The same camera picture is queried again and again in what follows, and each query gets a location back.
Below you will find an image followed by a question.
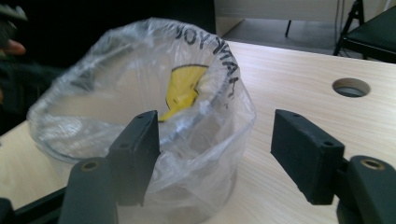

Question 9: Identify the black folding chair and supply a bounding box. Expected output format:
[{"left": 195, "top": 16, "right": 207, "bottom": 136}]
[{"left": 332, "top": 0, "right": 396, "bottom": 65}]

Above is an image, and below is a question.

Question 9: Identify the round table cable hole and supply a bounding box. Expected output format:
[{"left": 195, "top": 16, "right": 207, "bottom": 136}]
[{"left": 332, "top": 77, "right": 372, "bottom": 99}]

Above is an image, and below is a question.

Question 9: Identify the clear smiley plastic bag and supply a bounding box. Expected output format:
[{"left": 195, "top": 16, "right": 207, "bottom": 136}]
[{"left": 26, "top": 17, "right": 257, "bottom": 224}]

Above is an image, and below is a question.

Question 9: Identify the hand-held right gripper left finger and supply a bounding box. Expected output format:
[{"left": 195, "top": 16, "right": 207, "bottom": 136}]
[{"left": 106, "top": 109, "right": 162, "bottom": 207}]

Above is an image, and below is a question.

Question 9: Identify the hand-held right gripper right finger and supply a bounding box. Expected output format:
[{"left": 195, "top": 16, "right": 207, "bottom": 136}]
[{"left": 269, "top": 108, "right": 347, "bottom": 206}]

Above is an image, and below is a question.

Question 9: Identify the transparent round bin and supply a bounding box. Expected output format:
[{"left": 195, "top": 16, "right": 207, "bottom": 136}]
[{"left": 27, "top": 40, "right": 241, "bottom": 224}]

